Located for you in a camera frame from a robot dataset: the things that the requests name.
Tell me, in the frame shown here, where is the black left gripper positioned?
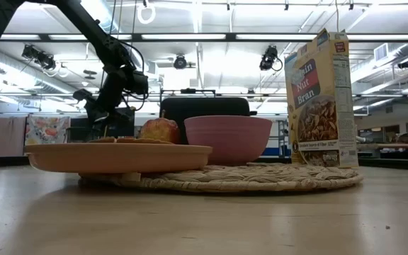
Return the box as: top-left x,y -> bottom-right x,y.
72,70 -> 122,130

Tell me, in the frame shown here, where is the peach round plate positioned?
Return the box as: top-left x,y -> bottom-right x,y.
24,142 -> 213,174

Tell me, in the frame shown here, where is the red apple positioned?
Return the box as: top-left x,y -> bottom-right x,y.
139,110 -> 181,145

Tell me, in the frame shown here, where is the pink bowl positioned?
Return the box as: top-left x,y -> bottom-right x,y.
183,115 -> 273,167

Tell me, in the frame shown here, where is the yellow raisin bran cereal box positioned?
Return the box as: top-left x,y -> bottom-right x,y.
283,28 -> 360,169

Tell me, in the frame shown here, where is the black mesh utensil holder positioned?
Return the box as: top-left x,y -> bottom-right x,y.
65,126 -> 95,143

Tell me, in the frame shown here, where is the black computer monitor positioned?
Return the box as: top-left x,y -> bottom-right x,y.
117,106 -> 136,139

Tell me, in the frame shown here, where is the colourful floral cloth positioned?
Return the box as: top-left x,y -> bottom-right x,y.
25,115 -> 71,145

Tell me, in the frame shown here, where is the black spotlight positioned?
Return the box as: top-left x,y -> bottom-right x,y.
173,54 -> 188,70
259,45 -> 283,72
21,44 -> 57,71

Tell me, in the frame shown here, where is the pink cloth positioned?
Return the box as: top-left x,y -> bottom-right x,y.
0,116 -> 27,158

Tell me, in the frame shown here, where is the round woven straw placemat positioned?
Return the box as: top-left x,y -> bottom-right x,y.
78,162 -> 364,194

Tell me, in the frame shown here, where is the blue bin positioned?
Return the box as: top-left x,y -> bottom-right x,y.
260,147 -> 293,158

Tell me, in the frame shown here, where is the grey air vent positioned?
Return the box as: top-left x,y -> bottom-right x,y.
373,42 -> 390,62

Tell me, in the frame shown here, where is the white ring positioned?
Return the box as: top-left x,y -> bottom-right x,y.
136,2 -> 157,26

